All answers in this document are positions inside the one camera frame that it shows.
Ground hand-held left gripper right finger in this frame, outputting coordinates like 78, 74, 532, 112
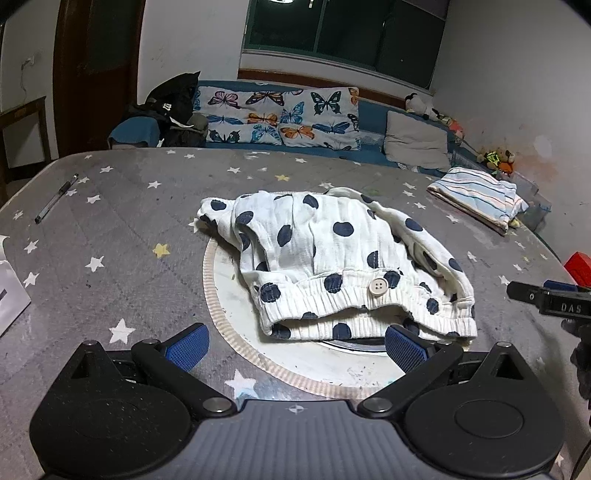
358, 324, 532, 416

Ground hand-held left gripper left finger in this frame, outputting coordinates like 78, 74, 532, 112
65, 323, 237, 416

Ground white navy polka dot pants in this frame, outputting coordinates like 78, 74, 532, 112
196, 187, 478, 342

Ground black clothes pile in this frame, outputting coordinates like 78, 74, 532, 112
124, 71, 209, 148

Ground red plastic stool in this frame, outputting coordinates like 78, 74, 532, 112
564, 251, 591, 278

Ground round black induction cooker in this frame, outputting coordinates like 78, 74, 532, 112
318, 338, 387, 353

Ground clear plastic storage box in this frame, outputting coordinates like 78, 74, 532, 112
508, 171, 553, 232

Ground striped folded cloth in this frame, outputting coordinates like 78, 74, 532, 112
427, 167, 530, 236

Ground grey star print tablecloth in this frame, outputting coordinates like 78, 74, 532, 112
0, 148, 591, 480

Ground white pink tissue box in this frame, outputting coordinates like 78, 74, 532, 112
0, 260, 32, 336

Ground pink plush toy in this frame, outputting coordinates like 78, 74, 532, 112
431, 107, 465, 137

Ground grey pillow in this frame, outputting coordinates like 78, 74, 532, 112
383, 111, 452, 172

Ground clear black pen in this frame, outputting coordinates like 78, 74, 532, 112
34, 174, 79, 225

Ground black white plush toy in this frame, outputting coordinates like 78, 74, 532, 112
404, 92, 438, 116

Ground blue sofa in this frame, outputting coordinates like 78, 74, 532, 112
108, 80, 513, 182

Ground butterfly print pillow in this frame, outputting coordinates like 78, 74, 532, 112
191, 85, 361, 151

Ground dark wooden desk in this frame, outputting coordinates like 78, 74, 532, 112
0, 96, 52, 195

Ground dark wooden door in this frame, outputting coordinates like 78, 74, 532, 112
53, 0, 147, 158

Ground dark window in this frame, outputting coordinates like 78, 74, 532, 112
242, 0, 448, 91

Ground brown wooden rail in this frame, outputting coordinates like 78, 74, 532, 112
238, 68, 407, 110

